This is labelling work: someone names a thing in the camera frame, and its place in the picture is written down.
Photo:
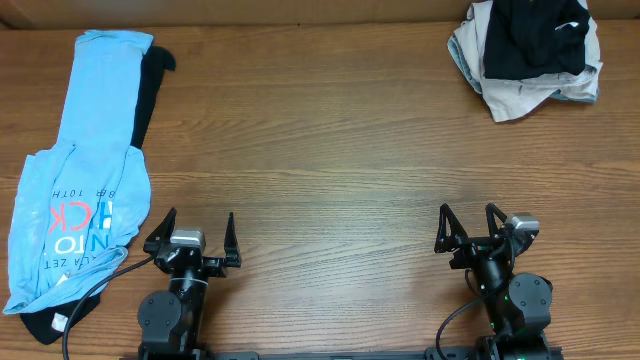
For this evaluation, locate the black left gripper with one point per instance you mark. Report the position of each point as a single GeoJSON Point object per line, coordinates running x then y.
{"type": "Point", "coordinates": [211, 261]}

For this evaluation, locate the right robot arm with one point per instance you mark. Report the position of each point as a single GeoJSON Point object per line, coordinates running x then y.
{"type": "Point", "coordinates": [517, 305]}

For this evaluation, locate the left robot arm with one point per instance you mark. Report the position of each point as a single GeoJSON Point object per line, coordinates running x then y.
{"type": "Point", "coordinates": [171, 319]}

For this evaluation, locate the grey-blue garment under pile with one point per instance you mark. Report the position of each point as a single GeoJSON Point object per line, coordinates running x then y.
{"type": "Point", "coordinates": [564, 86]}

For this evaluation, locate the light blue printed t-shirt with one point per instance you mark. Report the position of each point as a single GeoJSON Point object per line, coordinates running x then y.
{"type": "Point", "coordinates": [79, 203]}

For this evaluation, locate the black garment on left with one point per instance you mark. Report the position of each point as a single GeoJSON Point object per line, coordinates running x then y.
{"type": "Point", "coordinates": [47, 325]}

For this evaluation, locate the beige garment in pile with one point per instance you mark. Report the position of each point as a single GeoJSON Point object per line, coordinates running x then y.
{"type": "Point", "coordinates": [473, 31]}

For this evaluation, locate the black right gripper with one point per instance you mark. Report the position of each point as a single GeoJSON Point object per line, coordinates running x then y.
{"type": "Point", "coordinates": [473, 245]}

